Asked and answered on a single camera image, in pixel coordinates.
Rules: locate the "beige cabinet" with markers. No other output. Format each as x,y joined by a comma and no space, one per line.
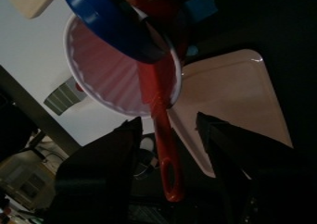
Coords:
24,181

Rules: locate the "blue plastic utensil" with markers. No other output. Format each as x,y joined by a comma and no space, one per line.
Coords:
115,24

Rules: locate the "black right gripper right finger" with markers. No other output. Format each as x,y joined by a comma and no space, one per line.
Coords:
256,184

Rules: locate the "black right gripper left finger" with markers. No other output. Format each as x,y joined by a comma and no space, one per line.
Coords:
99,178

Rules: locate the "red plastic cup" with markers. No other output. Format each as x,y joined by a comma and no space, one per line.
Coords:
107,79

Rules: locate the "small blue-faced block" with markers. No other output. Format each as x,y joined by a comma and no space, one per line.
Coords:
202,4

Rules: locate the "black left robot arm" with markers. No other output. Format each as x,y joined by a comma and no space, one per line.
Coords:
19,126

